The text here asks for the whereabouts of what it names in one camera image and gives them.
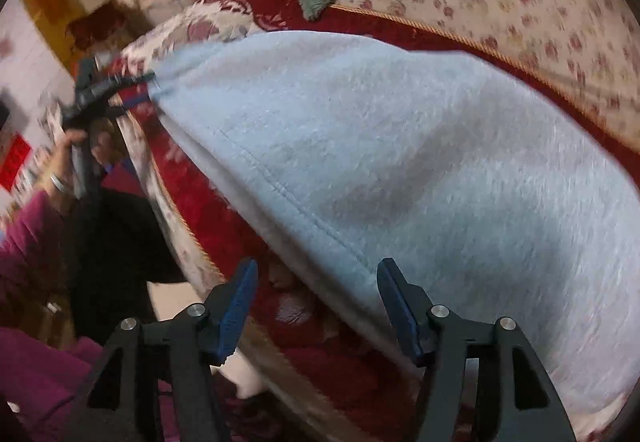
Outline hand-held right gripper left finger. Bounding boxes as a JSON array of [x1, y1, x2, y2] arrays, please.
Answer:
[[56, 258, 259, 442]]

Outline red paper sign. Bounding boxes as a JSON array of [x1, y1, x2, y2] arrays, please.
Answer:
[[0, 133, 32, 192]]

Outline person's left forearm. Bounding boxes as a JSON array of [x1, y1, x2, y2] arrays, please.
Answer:
[[0, 189, 73, 318]]

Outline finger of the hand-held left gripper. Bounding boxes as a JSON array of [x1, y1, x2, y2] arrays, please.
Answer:
[[92, 71, 157, 93], [107, 92, 152, 117]]

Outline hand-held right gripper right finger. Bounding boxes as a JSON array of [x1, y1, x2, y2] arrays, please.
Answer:
[[376, 258, 578, 442]]

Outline brown wooden furniture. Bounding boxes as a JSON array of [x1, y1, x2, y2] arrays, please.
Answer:
[[20, 0, 132, 69]]

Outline person's left hand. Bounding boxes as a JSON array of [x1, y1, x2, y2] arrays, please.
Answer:
[[46, 128, 91, 195]]

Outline red floral blanket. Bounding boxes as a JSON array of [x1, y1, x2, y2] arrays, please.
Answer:
[[102, 0, 640, 442]]

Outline light grey fleece pants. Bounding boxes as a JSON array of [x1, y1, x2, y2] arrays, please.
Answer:
[[150, 29, 640, 428]]

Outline black cloth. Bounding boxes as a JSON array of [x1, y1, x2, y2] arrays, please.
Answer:
[[64, 188, 188, 345]]

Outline person's magenta clothing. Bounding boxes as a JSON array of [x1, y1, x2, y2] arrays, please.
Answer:
[[0, 326, 173, 442]]

